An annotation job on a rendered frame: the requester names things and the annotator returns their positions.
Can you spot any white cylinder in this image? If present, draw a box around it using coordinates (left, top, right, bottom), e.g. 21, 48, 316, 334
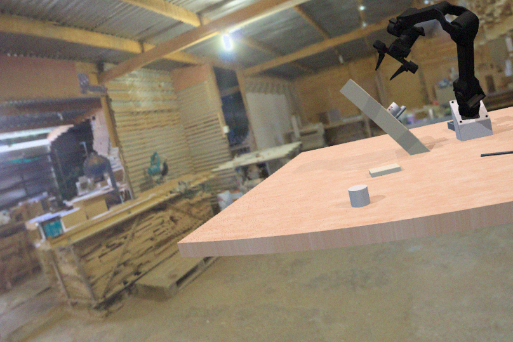
387, 102, 401, 117

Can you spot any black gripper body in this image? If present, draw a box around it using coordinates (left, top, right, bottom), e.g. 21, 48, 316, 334
373, 37, 418, 74

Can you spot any beige service panel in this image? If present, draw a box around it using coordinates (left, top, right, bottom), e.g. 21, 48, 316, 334
340, 79, 430, 155

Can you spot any grey cylinder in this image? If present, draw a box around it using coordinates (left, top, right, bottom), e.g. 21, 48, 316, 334
348, 185, 371, 207

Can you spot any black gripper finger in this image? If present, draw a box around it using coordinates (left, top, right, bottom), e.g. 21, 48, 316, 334
375, 49, 385, 71
390, 65, 408, 80

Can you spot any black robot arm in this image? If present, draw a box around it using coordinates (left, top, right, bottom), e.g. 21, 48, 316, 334
387, 1, 486, 120

